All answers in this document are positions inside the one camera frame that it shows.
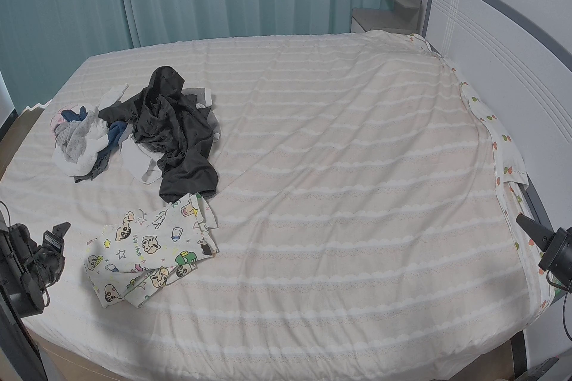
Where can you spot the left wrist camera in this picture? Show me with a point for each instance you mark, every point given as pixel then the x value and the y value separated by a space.
pixel 19 241

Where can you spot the white printed pyjama top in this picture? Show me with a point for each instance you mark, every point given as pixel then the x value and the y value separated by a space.
pixel 152 249

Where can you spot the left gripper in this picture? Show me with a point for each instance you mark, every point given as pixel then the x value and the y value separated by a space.
pixel 47 261

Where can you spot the grey bedside table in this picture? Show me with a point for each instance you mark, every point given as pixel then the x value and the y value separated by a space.
pixel 380 17

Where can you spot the black garment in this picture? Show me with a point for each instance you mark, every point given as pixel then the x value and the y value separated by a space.
pixel 178 124

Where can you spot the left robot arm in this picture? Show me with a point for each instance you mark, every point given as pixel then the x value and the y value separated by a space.
pixel 13 325

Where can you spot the pile of clothes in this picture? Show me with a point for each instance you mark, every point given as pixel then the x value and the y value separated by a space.
pixel 82 142

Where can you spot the bed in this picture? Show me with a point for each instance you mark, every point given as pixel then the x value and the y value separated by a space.
pixel 357 147

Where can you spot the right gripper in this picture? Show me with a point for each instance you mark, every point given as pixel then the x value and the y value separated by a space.
pixel 558 256

